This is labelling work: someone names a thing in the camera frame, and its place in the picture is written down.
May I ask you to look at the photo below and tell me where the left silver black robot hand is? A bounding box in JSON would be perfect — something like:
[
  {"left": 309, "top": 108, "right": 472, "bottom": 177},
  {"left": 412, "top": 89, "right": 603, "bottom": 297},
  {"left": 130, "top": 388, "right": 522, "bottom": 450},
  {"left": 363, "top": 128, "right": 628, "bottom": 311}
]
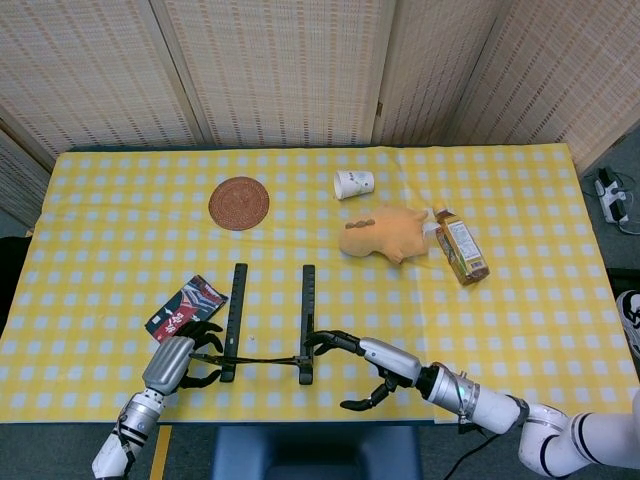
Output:
[{"left": 143, "top": 320, "right": 225, "bottom": 396}]

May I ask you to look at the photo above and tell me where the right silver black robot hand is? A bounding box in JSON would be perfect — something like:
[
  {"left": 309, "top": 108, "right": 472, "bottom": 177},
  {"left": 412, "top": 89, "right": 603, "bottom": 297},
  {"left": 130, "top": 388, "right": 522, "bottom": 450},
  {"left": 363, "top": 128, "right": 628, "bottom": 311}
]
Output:
[{"left": 303, "top": 328, "right": 436, "bottom": 412}]

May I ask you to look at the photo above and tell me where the black folding laptop stand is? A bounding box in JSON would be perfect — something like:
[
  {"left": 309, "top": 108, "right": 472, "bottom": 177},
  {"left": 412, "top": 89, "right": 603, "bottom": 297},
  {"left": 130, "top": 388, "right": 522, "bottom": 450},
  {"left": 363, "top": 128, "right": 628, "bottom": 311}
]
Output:
[{"left": 189, "top": 262, "right": 317, "bottom": 386}]

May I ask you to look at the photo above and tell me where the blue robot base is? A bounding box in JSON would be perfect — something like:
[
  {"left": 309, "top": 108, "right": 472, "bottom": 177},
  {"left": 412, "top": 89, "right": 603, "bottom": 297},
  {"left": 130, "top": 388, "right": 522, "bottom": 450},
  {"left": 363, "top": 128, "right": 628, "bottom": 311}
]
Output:
[{"left": 209, "top": 424, "right": 424, "bottom": 480}]

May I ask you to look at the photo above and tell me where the black red printed box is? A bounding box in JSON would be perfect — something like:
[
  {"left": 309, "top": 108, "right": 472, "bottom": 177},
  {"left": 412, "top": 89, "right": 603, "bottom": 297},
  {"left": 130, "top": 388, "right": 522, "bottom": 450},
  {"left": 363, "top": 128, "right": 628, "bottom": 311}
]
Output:
[{"left": 144, "top": 274, "right": 230, "bottom": 345}]

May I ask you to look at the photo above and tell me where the yellow white checkered tablecloth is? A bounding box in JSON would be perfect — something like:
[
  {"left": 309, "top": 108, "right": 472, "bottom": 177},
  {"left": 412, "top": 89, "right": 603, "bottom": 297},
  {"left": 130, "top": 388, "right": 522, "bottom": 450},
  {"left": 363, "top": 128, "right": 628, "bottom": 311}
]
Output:
[{"left": 0, "top": 143, "right": 640, "bottom": 426}]

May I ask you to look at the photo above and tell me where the orange plush toy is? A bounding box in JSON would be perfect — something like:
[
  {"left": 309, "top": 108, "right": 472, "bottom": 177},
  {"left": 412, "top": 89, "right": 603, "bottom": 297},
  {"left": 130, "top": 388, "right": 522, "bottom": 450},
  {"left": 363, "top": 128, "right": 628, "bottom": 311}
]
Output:
[{"left": 338, "top": 204, "right": 432, "bottom": 265}]

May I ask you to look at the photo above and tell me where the tea bottle with green label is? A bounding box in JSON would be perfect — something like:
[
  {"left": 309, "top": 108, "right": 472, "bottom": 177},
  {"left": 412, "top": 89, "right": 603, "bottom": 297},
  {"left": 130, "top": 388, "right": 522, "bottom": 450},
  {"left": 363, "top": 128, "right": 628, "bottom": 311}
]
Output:
[{"left": 423, "top": 205, "right": 491, "bottom": 287}]

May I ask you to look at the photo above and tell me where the round brown woven coaster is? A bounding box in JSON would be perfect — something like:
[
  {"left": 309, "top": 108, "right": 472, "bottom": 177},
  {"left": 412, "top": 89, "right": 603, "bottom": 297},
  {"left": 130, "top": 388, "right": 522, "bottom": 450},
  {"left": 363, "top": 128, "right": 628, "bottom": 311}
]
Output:
[{"left": 208, "top": 175, "right": 271, "bottom": 232}]

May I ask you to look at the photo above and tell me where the white paper cup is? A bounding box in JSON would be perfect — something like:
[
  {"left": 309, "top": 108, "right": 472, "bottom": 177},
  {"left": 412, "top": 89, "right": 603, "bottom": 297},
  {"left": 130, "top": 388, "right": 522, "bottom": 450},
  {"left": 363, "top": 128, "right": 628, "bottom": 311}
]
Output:
[{"left": 333, "top": 169, "right": 376, "bottom": 201}]

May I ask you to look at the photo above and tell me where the white black shoe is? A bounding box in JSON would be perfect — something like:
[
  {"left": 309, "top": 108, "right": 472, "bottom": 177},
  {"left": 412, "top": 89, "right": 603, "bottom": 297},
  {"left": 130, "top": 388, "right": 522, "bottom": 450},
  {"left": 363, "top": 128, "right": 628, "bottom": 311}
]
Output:
[{"left": 615, "top": 289, "right": 640, "bottom": 361}]

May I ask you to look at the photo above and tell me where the white power strip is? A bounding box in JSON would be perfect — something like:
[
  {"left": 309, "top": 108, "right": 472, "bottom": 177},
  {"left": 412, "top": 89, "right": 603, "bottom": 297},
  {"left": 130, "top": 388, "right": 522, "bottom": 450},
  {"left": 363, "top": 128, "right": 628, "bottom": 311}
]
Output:
[{"left": 593, "top": 168, "right": 632, "bottom": 225}]

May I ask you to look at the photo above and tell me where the woven folding screen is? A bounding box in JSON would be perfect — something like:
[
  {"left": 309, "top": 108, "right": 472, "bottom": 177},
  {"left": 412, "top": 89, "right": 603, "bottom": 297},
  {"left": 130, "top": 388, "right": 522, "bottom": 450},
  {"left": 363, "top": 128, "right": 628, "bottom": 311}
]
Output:
[{"left": 0, "top": 0, "right": 640, "bottom": 229}]

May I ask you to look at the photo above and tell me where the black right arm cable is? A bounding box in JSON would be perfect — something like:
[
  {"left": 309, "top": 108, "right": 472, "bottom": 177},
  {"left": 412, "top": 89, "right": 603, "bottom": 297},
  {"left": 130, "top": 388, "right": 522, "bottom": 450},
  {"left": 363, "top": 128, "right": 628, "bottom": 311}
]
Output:
[{"left": 439, "top": 432, "right": 501, "bottom": 480}]

